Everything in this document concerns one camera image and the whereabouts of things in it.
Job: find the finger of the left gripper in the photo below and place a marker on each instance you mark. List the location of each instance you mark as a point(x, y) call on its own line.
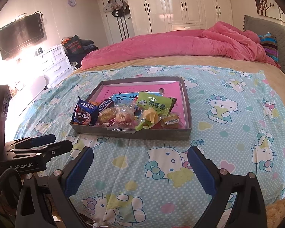
point(50, 150)
point(30, 142)

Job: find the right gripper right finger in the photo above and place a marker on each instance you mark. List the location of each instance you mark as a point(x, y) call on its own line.
point(248, 209)

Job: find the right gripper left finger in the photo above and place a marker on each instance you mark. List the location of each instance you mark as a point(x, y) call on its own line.
point(32, 209)

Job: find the blue Oreo cookie pack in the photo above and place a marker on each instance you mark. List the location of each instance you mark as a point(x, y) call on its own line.
point(85, 113)

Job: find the clear meat floss cake pack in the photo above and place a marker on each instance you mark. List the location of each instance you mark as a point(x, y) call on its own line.
point(106, 116)

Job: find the brown Snickers bar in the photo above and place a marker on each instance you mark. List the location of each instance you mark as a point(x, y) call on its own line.
point(108, 103)

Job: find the clear candied hawthorn pack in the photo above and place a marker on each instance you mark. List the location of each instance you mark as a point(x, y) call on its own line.
point(124, 121)

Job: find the clear yellow pastry pack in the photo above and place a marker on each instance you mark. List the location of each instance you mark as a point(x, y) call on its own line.
point(148, 119)

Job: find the small yellow cake pack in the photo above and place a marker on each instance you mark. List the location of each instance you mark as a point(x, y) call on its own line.
point(172, 121)

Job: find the green milk snack pack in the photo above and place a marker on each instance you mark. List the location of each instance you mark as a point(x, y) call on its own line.
point(159, 103)

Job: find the black green pea snack pack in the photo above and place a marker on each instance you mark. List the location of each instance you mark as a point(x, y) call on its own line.
point(173, 102)

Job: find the brown fuzzy rug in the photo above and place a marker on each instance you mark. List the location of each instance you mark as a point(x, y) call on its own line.
point(275, 213)

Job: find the white drawer cabinet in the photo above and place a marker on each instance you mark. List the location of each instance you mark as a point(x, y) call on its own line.
point(55, 65)

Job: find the Hello Kitty blue sheet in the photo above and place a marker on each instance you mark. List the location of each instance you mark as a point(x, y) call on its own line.
point(238, 121)

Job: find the pink blue children's book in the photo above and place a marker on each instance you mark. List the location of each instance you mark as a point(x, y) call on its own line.
point(165, 96)

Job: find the black shopping bag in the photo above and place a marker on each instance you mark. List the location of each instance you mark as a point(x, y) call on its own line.
point(72, 45)

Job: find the folded dark clothes pile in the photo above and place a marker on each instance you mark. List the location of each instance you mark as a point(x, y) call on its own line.
point(88, 45)

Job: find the dark cardboard tray box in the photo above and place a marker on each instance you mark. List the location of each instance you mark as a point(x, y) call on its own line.
point(157, 132)

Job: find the tan bed cover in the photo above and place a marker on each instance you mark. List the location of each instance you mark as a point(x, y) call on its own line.
point(275, 77)

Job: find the white door with hangers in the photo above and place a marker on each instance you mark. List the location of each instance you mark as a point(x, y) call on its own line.
point(117, 29)

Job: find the striped colourful pillow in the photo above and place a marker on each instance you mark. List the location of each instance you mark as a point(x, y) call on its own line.
point(270, 44)

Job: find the pink quilt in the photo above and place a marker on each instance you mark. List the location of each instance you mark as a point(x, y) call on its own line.
point(222, 39)

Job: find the white wardrobe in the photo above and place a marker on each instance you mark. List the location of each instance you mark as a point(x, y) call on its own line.
point(154, 16)

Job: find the grey padded headboard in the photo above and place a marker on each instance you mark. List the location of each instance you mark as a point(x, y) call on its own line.
point(262, 27)

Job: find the wall mounted television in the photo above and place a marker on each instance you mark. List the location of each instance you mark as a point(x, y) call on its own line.
point(20, 33)

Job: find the round wall clock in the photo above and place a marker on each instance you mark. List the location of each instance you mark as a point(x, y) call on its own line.
point(72, 3)

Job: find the flower wall painting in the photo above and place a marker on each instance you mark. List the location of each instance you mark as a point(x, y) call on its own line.
point(269, 8)

